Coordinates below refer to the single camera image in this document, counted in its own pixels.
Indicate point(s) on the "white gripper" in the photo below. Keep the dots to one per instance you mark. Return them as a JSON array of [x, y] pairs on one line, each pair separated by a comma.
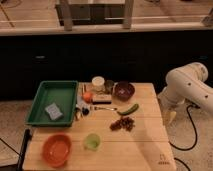
[[168, 114]]

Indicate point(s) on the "purple grape bunch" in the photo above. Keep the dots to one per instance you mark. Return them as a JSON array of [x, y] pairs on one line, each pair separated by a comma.
[[126, 123]]

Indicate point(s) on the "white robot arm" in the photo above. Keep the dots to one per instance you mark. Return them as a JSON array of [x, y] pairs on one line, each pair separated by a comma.
[[185, 83]]

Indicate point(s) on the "dark purple bowl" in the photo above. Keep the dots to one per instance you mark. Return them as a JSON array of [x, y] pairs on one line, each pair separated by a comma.
[[124, 90]]

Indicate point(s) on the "red orange bowl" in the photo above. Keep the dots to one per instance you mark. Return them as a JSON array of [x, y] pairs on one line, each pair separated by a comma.
[[56, 150]]

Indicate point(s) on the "green cucumber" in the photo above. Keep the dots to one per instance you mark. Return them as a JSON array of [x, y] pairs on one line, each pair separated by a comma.
[[129, 111]]

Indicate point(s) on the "dark glass jar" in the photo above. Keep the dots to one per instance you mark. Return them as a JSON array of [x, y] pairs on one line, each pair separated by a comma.
[[109, 84]]

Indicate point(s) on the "wooden block brush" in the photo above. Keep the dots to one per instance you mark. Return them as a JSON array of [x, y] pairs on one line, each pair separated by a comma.
[[102, 99]]

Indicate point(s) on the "metal spoon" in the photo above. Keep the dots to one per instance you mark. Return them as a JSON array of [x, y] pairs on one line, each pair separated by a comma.
[[102, 108]]

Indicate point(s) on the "white lidded jar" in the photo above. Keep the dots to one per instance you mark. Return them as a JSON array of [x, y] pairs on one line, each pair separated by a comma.
[[98, 83]]

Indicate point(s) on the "green plastic cup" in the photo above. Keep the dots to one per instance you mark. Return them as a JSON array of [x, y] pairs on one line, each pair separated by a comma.
[[92, 141]]

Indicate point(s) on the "dark small round object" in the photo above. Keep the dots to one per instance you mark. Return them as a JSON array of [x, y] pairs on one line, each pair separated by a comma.
[[85, 111]]

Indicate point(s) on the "small orange fruit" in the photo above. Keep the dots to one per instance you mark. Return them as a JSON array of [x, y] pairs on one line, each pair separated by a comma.
[[87, 97]]

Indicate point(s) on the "wooden sticks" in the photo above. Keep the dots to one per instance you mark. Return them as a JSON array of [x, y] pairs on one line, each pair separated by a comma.
[[83, 88]]

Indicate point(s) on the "green plastic tray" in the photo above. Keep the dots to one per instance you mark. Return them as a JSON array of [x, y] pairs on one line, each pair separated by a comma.
[[63, 94]]

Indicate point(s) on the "blue grey sponge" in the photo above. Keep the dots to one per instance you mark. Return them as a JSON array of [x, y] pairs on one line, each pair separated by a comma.
[[53, 111]]

